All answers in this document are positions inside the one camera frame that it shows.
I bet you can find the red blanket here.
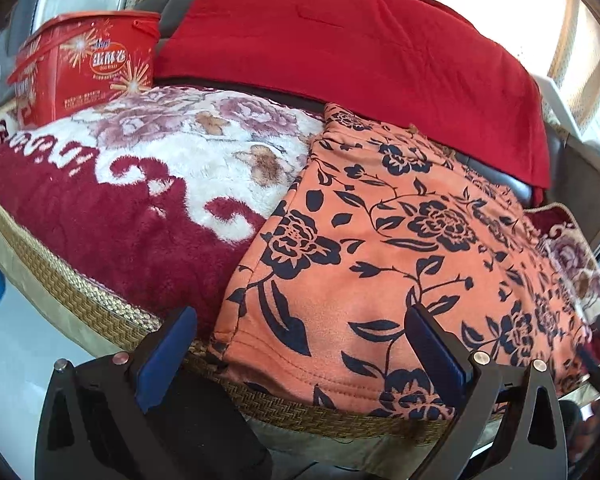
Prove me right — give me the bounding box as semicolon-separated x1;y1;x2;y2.
152;0;553;191

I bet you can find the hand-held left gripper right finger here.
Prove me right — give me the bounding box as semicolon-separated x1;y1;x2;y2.
405;302;569;480

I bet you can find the orange floral garment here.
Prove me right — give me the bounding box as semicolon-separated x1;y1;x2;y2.
211;102;598;422

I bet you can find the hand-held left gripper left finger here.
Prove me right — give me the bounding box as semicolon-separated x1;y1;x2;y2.
34;306;273;480

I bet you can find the floral plush sofa cover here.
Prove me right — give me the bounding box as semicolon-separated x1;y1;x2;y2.
0;85;463;461

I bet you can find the red printed box with handle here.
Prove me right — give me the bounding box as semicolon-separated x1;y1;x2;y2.
7;10;162;128

